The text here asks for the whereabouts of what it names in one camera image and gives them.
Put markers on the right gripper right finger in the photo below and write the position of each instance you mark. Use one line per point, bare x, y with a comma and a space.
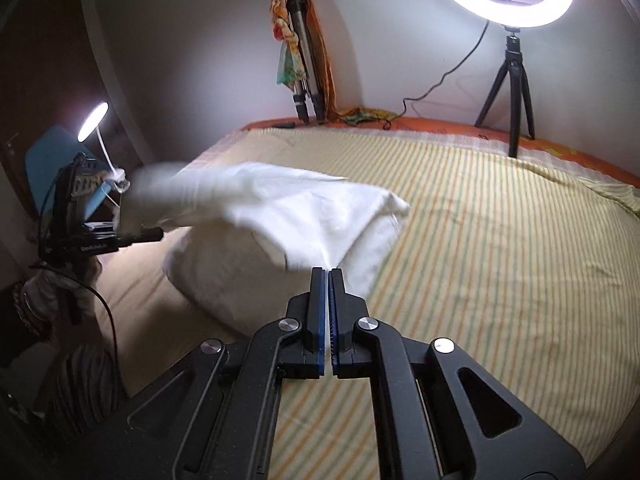
350, 327

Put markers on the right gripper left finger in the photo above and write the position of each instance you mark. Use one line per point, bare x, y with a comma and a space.
303, 349

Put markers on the white long-sleeved shirt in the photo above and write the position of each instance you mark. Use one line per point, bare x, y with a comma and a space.
249, 235

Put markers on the left hand white glove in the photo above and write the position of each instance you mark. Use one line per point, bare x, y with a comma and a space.
48, 294

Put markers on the white clip desk lamp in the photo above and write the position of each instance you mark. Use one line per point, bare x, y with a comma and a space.
91, 126

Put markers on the blue plastic chair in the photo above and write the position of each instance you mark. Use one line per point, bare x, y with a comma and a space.
53, 151

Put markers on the yellow striped bed sheet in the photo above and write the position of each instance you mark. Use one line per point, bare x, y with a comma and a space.
531, 270

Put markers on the folded silver tripod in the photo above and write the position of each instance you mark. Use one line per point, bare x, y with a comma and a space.
309, 86

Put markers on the colourful patterned cloth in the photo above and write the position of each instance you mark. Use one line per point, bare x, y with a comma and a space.
290, 69

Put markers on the black mini tripod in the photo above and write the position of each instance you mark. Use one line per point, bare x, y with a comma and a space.
521, 105

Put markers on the orange mattress edge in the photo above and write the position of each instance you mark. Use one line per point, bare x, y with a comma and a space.
450, 135

